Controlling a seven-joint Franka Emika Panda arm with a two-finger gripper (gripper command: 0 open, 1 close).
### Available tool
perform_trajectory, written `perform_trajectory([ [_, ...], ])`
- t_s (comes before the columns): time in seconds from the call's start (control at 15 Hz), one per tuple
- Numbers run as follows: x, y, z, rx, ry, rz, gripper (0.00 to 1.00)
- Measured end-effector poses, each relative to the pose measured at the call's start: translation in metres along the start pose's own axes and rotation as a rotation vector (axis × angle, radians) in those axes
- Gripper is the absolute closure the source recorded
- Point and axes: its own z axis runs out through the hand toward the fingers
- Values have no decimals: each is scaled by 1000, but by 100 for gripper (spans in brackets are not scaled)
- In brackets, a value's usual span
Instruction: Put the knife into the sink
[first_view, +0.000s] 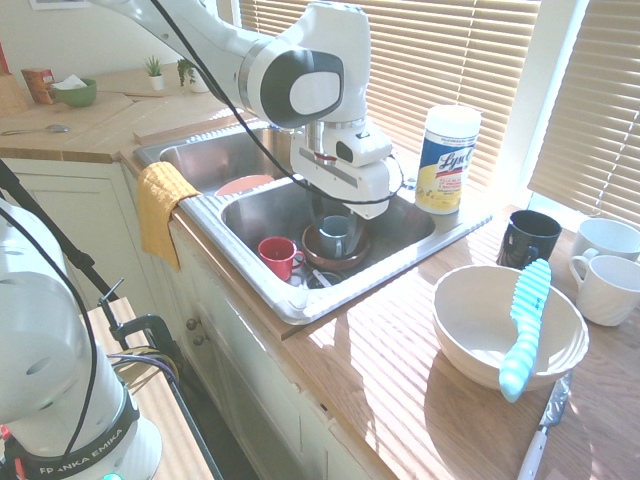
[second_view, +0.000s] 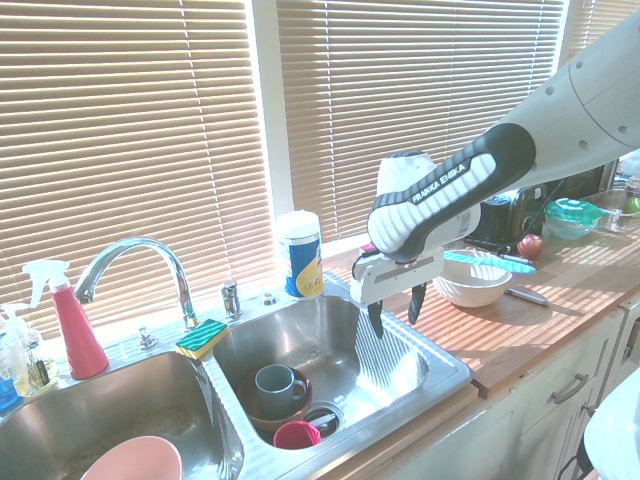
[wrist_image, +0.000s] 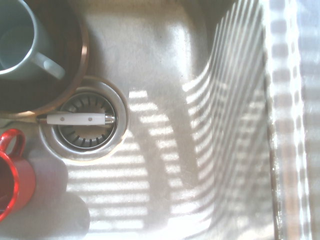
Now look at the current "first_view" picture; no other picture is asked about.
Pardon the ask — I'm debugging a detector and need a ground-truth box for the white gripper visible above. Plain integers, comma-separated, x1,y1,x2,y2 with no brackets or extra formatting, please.
289,145,394,252

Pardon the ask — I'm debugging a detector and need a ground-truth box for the light blue ridged knife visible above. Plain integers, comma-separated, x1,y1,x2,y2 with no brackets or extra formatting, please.
498,258,553,404

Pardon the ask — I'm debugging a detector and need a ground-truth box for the metal sink drain strainer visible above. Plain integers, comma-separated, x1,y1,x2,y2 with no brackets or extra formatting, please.
306,269,347,291

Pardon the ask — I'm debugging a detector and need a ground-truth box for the wooden knife block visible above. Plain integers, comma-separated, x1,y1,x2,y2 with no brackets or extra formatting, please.
0,72,29,117

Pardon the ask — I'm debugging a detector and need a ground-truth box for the grey mug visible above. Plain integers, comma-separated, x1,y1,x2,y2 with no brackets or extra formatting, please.
318,215,354,259

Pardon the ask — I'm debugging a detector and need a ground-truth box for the brown ceramic bowl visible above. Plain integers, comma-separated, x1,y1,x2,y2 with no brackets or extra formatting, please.
301,220,372,272

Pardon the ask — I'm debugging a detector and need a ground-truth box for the red cup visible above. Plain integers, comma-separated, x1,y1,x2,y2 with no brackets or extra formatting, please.
257,236,307,282

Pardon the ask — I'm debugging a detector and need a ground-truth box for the orange plate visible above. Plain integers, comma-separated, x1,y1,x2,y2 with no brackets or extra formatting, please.
214,174,276,197

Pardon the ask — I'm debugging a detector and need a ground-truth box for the Lysol wipes canister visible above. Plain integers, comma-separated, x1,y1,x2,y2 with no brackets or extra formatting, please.
414,104,483,216

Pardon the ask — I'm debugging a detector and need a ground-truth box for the cream ceramic bowl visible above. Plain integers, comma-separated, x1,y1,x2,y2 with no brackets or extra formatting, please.
432,264,591,392

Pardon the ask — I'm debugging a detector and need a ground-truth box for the yellow dish cloth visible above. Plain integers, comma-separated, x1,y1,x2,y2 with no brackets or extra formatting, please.
136,161,202,273

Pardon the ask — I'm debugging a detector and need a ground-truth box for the black mug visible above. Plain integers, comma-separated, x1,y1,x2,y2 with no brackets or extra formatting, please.
496,209,563,269

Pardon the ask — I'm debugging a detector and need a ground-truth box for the wide wooden window blind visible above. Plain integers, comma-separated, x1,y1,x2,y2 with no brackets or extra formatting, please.
238,0,542,169

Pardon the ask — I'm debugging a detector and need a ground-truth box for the trailing plant in white pot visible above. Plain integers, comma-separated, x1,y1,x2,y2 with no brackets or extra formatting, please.
176,58,209,95

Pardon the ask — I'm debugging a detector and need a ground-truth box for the black C-clamp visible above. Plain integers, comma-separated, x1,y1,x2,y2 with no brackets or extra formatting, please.
97,278,177,362

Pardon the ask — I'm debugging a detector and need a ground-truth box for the small spiky potted plant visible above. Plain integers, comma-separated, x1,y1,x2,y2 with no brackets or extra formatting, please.
143,54,166,92

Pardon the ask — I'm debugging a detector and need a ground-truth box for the wooden robot mounting table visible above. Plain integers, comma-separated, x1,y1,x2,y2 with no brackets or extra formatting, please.
74,297,224,480

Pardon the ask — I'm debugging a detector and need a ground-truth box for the narrow wooden window blind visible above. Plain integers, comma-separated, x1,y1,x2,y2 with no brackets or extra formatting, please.
527,0,640,232

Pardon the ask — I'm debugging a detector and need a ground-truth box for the green bowl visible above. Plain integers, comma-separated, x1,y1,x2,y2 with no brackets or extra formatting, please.
52,78,99,108

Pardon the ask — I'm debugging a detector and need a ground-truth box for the metal spoon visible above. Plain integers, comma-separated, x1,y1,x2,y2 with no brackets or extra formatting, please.
0,123,71,138

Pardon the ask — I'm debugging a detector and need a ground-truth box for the orange cardboard box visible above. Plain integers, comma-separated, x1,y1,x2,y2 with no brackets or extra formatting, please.
20,68,57,105

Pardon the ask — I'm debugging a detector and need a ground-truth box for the bundle of coloured wires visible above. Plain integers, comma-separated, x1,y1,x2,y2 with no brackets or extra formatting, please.
109,348,182,389

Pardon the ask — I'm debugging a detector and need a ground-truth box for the thick black cable sleeve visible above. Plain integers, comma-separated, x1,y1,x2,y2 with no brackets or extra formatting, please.
0,158,121,302

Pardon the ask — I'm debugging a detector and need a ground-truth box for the white-handled steel knife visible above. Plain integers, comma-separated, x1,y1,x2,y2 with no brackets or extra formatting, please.
516,372,574,480

